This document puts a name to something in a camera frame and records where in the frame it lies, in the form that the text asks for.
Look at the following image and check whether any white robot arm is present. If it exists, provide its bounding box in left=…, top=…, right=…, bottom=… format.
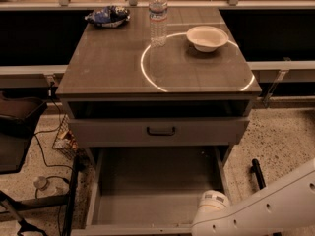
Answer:
left=191, top=159, right=315, bottom=236

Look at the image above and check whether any grey drawer cabinet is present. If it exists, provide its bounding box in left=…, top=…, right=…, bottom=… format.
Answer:
left=57, top=7, right=261, bottom=160

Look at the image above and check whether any white paper bowl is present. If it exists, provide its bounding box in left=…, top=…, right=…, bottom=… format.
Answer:
left=186, top=26, right=228, bottom=52

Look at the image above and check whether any blue chip bag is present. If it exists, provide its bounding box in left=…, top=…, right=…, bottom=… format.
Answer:
left=85, top=6, right=130, bottom=28

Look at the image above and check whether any clear plastic water bottle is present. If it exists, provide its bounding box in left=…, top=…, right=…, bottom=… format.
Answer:
left=149, top=0, right=168, bottom=47

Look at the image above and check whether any black office chair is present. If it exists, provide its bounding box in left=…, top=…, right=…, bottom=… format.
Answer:
left=0, top=91, right=47, bottom=174

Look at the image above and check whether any black metal stand leg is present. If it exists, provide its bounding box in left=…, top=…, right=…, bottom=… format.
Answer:
left=0, top=157, right=81, bottom=236

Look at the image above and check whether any closed top drawer with handle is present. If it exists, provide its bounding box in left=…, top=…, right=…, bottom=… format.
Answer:
left=69, top=117, right=249, bottom=148

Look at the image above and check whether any wire basket with items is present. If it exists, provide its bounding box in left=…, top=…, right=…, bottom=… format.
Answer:
left=52, top=115, right=78, bottom=159

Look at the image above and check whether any black power cable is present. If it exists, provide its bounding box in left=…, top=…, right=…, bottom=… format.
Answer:
left=32, top=79, right=74, bottom=189

